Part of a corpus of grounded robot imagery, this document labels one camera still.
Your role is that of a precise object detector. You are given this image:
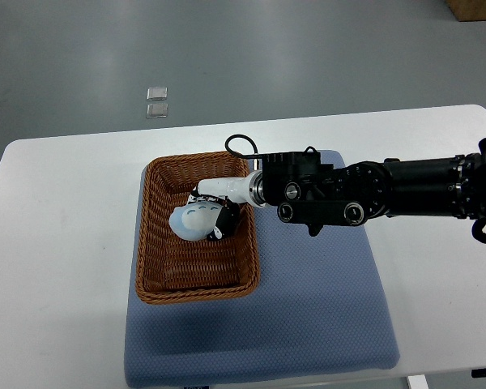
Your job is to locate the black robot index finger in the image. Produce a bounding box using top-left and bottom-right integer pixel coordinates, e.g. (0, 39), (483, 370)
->
(187, 194), (223, 203)

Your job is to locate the blue textured mat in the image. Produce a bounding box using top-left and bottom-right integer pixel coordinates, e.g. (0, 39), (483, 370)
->
(123, 149), (401, 388)

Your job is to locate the light blue plush toy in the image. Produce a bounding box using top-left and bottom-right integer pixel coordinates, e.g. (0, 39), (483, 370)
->
(168, 201), (222, 242)

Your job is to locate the upper metal floor plate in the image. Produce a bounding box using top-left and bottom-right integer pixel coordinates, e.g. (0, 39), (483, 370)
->
(147, 87), (168, 101)

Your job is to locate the brown wicker basket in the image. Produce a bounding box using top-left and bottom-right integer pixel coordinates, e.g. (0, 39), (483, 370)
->
(134, 152), (260, 305)

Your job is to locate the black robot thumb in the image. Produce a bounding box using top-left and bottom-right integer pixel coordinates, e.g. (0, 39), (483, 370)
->
(207, 200), (240, 242)

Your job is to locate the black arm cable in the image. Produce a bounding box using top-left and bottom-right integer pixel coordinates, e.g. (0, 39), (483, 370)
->
(224, 134), (264, 160)

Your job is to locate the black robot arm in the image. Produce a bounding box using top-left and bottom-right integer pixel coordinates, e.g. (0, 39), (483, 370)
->
(190, 138), (486, 244)

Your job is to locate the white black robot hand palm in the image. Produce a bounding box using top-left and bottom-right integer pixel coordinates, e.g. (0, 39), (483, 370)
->
(190, 176), (254, 205)

